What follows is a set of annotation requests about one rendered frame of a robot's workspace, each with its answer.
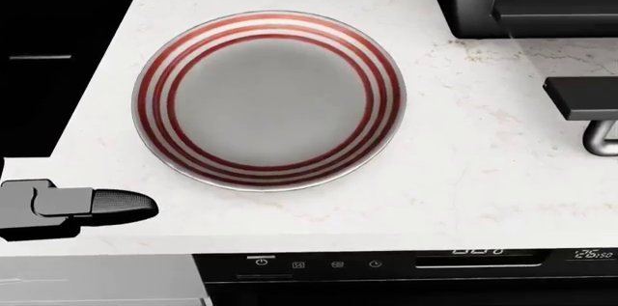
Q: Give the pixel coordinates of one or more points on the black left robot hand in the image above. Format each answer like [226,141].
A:
[63,206]

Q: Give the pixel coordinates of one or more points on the grey cabinet front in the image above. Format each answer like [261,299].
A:
[96,280]

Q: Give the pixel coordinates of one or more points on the black cabinet drawers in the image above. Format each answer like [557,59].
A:
[53,49]

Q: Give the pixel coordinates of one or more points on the red striped grey plate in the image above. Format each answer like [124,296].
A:
[268,100]

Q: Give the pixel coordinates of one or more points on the black dishwasher control panel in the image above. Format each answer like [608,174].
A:
[405,273]

